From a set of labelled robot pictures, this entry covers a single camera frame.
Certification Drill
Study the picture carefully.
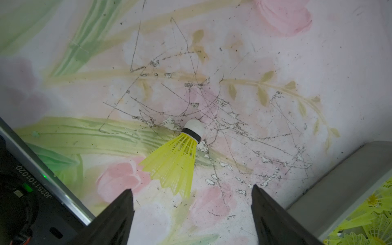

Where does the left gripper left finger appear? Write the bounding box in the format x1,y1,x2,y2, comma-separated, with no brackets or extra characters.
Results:
68,189,135,245

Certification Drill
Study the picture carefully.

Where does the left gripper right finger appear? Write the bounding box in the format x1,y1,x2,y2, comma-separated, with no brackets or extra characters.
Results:
251,185,322,245

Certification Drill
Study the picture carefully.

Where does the grey plastic storage box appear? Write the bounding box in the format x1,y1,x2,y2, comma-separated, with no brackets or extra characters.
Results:
287,141,392,241

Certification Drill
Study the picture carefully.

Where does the yellow shuttlecock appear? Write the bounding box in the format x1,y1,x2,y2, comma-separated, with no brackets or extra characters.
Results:
336,178,392,231
322,214,392,245
140,119,204,199

